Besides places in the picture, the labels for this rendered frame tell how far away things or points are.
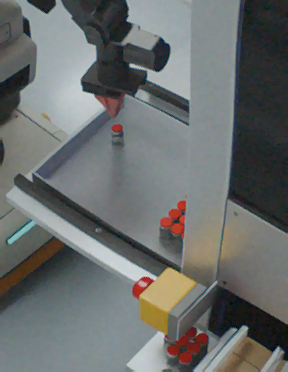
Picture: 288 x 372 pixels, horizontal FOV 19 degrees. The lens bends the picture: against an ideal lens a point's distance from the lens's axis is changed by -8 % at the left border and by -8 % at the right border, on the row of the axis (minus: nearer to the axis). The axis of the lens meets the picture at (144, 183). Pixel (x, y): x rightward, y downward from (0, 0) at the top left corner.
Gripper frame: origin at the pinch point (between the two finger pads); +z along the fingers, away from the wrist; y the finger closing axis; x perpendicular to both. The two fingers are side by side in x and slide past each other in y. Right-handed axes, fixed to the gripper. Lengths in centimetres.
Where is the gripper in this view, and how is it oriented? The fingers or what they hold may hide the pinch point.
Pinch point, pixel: (114, 111)
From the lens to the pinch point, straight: 160.1
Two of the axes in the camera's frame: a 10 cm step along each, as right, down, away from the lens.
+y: 9.2, 2.8, -2.8
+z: 0.2, 6.8, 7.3
